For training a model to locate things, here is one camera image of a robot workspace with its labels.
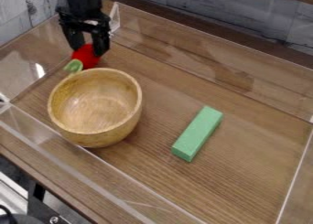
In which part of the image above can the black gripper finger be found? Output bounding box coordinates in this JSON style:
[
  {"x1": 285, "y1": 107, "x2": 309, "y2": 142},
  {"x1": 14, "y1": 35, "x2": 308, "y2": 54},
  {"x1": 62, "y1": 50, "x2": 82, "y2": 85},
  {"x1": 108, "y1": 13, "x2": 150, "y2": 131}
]
[
  {"x1": 62, "y1": 25, "x2": 84, "y2": 50},
  {"x1": 92, "y1": 29, "x2": 110, "y2": 57}
]

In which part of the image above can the black metal table leg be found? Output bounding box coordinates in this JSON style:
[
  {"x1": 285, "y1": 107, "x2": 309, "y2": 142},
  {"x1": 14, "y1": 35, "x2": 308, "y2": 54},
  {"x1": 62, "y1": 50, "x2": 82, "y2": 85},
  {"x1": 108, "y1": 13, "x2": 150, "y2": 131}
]
[{"x1": 28, "y1": 180, "x2": 46, "y2": 202}]

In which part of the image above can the black cable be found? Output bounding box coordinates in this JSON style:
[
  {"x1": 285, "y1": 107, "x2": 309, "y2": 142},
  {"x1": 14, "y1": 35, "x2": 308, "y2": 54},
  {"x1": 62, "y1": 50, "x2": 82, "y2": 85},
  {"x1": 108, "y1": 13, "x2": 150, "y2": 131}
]
[{"x1": 0, "y1": 204, "x2": 18, "y2": 224}]

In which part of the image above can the clear acrylic corner bracket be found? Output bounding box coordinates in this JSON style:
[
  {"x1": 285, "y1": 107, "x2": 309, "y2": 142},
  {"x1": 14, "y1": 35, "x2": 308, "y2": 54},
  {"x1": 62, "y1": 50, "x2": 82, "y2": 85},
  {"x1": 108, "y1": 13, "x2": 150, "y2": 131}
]
[{"x1": 108, "y1": 3, "x2": 121, "y2": 35}]

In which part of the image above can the clear acrylic tray wall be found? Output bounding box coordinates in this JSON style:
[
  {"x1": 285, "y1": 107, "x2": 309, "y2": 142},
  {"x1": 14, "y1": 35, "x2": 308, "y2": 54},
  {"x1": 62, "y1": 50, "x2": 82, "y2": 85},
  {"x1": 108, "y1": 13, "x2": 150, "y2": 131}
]
[{"x1": 0, "y1": 91, "x2": 312, "y2": 224}]

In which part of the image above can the green rectangular block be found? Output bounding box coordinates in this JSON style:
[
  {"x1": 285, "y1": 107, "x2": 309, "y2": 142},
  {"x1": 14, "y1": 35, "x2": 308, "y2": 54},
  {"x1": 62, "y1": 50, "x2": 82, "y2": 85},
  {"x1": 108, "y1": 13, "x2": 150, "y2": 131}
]
[{"x1": 171, "y1": 106, "x2": 222, "y2": 162}]

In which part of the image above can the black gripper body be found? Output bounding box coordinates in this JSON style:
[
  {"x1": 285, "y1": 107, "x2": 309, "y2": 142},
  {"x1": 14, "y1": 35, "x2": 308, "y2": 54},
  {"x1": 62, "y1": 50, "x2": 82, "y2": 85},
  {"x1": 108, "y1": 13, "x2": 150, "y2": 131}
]
[{"x1": 56, "y1": 0, "x2": 110, "y2": 31}]

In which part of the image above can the red plush fruit green leaf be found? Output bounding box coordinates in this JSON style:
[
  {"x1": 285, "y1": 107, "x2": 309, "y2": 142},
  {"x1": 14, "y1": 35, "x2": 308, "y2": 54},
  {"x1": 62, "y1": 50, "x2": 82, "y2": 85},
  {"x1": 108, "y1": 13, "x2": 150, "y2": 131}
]
[{"x1": 64, "y1": 44, "x2": 100, "y2": 73}]

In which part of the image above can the wooden bowl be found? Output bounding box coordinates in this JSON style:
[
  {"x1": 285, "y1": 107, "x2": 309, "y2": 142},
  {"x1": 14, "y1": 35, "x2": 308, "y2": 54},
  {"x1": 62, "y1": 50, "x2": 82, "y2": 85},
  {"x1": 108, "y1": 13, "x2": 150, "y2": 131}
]
[{"x1": 48, "y1": 68, "x2": 143, "y2": 148}]

